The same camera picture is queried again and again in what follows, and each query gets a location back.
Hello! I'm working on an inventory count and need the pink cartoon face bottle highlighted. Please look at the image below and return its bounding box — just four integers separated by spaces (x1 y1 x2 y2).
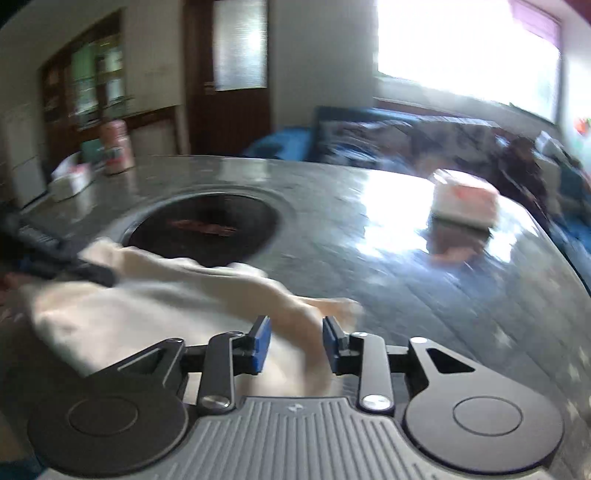
100 119 135 176

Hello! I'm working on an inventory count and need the cream beige sweatshirt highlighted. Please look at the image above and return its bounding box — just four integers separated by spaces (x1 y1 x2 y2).
19 239 363 397

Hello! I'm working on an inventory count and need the black round induction cooktop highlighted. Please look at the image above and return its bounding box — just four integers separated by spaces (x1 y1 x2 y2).
122 193 281 267

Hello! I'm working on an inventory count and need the window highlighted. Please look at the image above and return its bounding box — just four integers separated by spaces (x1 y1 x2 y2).
377 1 561 122

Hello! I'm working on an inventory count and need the white box at table edge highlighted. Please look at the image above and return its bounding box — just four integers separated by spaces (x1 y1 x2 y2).
48 162 93 202

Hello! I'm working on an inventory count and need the dark wooden cabinet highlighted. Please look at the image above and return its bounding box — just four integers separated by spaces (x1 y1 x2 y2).
37 1 182 163

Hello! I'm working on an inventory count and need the brown wooden door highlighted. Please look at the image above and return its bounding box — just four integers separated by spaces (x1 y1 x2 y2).
182 0 271 156

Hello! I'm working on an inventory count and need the pink white tissue pack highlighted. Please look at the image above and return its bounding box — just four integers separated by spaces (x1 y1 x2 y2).
430 169 500 229

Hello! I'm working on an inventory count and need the blue sofa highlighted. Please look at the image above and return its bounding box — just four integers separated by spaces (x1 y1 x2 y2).
242 106 590 249

